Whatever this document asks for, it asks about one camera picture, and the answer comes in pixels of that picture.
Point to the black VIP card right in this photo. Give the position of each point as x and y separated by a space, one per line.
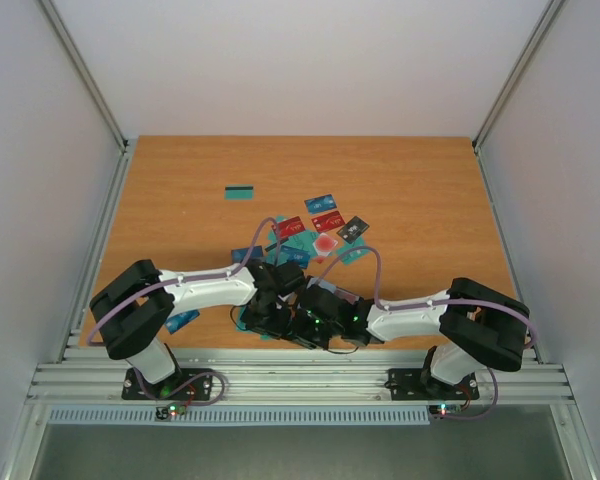
353 229

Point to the teal card magnetic stripe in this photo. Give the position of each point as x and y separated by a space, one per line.
239 192

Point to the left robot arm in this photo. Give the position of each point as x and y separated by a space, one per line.
131 310

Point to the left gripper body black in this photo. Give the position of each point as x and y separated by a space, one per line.
266 319

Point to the red vip card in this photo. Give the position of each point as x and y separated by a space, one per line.
328 221
289 227

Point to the blue card far left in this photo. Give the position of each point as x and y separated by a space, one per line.
179 321

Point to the teal VIP card bottom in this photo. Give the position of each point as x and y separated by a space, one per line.
242 328

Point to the black leather card holder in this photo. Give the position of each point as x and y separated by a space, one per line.
337 291

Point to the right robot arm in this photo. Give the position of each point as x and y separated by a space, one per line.
483 327

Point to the circuit board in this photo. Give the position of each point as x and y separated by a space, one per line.
170 412
446 410

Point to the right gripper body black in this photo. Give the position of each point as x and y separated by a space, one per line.
307 334

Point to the red VIP card upper right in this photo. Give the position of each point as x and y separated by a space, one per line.
328 221

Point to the red VIP card upper left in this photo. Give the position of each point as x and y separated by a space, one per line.
289 227

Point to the blue card striped left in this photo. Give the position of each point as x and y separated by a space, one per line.
243 255

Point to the white red pattern card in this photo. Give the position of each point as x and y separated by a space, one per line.
324 245

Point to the left circuit board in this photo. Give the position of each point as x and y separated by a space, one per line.
170 412

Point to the blue card top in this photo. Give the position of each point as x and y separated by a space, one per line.
320 204

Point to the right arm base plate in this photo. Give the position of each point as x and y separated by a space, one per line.
413 384

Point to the grey slotted cable duct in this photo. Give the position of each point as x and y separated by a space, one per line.
241 416

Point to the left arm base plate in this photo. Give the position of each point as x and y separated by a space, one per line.
183 385

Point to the right circuit board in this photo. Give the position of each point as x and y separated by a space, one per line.
446 410

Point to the blue card centre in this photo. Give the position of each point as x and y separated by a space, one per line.
301 257

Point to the teal card right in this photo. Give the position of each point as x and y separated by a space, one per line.
350 253

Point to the aluminium rail frame front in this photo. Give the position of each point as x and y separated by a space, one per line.
289 377

